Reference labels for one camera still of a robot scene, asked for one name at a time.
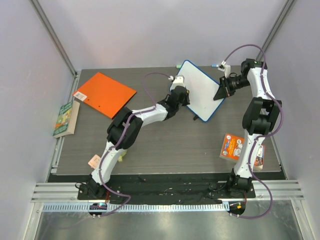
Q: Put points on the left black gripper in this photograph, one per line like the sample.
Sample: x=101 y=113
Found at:
x=187 y=101

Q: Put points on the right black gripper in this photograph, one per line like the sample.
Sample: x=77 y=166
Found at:
x=226 y=85

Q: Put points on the blue framed whiteboard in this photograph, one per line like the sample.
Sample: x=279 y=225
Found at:
x=202 y=89

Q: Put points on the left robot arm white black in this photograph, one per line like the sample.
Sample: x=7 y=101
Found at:
x=123 y=131

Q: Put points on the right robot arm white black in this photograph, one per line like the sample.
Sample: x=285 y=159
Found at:
x=258 y=121

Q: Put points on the orange cover book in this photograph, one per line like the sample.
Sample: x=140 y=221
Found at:
x=231 y=151

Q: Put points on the orange folder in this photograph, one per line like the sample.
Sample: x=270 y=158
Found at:
x=104 y=94

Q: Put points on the pink power adapter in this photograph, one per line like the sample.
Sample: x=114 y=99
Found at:
x=94 y=161

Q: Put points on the green cover book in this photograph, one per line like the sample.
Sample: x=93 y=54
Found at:
x=67 y=119

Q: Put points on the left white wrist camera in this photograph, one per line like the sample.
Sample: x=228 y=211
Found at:
x=176 y=81

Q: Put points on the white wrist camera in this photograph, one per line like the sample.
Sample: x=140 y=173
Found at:
x=224 y=67
x=176 y=81

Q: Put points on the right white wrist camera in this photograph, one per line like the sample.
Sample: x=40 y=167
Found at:
x=224 y=67

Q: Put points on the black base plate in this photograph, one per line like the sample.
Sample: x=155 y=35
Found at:
x=161 y=189

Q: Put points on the slotted cable duct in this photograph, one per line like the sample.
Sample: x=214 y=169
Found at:
x=52 y=207

